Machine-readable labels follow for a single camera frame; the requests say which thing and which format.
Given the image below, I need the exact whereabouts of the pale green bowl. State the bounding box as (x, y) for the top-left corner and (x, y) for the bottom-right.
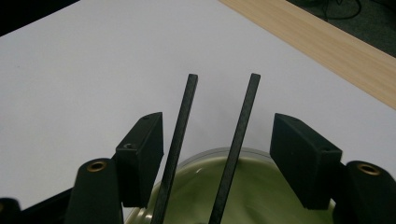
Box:
(124, 154), (337, 224)

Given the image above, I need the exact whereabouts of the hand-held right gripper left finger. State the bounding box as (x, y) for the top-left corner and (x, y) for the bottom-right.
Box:
(115, 111), (164, 209)

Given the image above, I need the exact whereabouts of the black textured chopstick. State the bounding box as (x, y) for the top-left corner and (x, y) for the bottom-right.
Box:
(151, 73), (199, 224)
(208, 73), (262, 224)

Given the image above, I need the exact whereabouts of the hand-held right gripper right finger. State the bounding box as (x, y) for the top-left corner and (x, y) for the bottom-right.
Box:
(269, 112), (344, 210)

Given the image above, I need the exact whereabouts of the black floor cable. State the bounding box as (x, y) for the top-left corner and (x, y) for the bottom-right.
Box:
(319, 0), (364, 21)

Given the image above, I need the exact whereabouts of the grey round saucer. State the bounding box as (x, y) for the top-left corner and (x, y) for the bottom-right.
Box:
(177, 147), (276, 164)

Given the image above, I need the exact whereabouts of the white table sheet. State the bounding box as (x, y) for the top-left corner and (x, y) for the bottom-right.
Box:
(0, 0), (396, 224)

